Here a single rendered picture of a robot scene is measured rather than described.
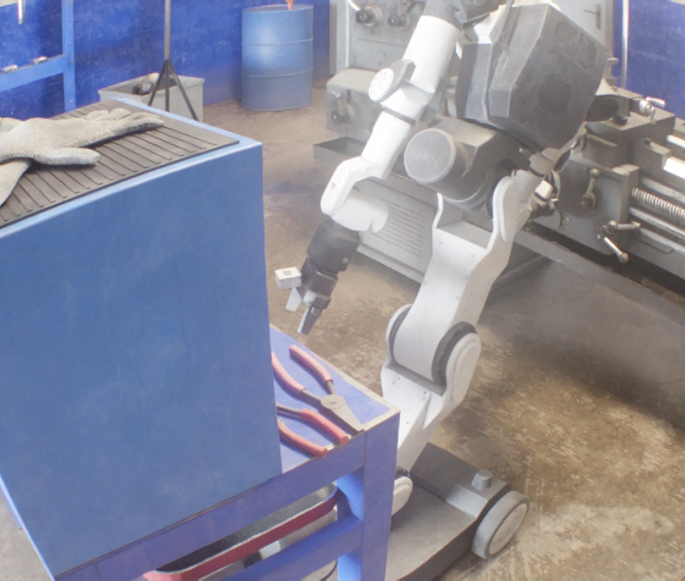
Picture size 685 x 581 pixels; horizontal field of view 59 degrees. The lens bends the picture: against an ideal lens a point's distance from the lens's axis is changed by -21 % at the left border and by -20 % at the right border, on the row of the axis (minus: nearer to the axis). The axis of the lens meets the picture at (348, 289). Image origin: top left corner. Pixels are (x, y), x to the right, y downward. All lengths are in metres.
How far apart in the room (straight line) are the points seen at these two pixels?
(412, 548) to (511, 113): 0.98
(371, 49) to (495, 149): 1.59
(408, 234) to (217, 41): 3.32
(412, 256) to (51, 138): 2.45
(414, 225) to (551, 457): 1.23
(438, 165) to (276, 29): 4.11
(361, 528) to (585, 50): 1.04
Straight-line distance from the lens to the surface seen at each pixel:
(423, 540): 1.67
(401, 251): 3.05
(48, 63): 4.69
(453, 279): 1.51
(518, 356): 2.60
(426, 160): 1.35
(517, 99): 1.40
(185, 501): 0.78
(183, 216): 0.61
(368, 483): 0.98
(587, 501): 2.06
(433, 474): 1.80
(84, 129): 0.70
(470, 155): 1.37
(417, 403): 1.57
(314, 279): 1.45
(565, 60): 1.44
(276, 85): 5.45
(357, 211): 1.43
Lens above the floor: 1.44
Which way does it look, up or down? 30 degrees down
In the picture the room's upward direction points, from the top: straight up
